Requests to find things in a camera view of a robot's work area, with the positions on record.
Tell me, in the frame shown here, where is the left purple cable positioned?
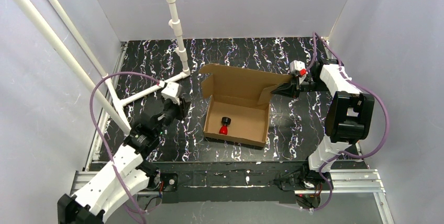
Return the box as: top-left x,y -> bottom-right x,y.
89,71 -> 164,224

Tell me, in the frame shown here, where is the purple cable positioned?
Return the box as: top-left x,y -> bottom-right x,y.
305,31 -> 390,212
89,71 -> 164,224

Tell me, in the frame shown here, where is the red emergency stop button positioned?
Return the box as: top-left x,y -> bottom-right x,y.
219,117 -> 231,135

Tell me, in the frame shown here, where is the brown cardboard box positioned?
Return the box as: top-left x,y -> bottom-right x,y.
199,63 -> 292,148

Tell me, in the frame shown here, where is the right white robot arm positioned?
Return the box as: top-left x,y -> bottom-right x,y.
272,59 -> 375,191

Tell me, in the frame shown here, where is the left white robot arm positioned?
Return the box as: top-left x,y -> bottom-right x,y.
57,97 -> 191,223

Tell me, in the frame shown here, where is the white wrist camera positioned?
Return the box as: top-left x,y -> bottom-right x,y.
161,82 -> 183,105
290,60 -> 307,77

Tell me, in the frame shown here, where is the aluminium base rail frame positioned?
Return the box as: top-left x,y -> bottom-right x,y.
64,40 -> 394,224

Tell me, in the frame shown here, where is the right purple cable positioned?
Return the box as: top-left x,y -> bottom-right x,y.
305,31 -> 390,212

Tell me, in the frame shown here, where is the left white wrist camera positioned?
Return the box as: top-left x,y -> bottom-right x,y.
161,82 -> 183,105

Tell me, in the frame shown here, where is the white pvc pipe frame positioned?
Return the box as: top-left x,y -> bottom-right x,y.
0,0 -> 192,137

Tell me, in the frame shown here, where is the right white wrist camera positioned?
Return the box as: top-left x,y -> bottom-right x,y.
290,60 -> 307,77

